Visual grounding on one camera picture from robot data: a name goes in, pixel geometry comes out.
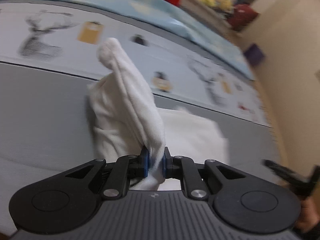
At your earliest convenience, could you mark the white t-shirt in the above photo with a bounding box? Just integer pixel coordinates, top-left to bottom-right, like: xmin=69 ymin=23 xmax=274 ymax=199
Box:
xmin=89 ymin=38 xmax=229 ymax=191

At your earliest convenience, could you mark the person right hand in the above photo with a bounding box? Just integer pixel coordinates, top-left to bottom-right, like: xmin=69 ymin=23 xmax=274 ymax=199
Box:
xmin=295 ymin=197 xmax=319 ymax=235

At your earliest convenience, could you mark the purple box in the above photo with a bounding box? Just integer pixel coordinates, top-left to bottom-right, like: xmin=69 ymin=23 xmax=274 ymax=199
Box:
xmin=244 ymin=43 xmax=266 ymax=67

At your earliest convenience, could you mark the grey printed bed sheet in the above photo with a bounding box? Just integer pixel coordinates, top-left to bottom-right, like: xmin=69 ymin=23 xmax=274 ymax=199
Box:
xmin=1 ymin=0 xmax=279 ymax=235

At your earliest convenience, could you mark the dark red cushion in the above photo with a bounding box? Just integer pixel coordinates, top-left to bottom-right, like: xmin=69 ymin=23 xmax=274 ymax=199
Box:
xmin=227 ymin=4 xmax=259 ymax=31

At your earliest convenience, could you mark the wall socket plate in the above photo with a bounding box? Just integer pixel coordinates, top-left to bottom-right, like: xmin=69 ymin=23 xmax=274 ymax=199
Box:
xmin=315 ymin=70 xmax=320 ymax=82

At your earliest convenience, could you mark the wooden bed frame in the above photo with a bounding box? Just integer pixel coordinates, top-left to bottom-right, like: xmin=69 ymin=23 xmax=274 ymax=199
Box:
xmin=180 ymin=0 xmax=289 ymax=166

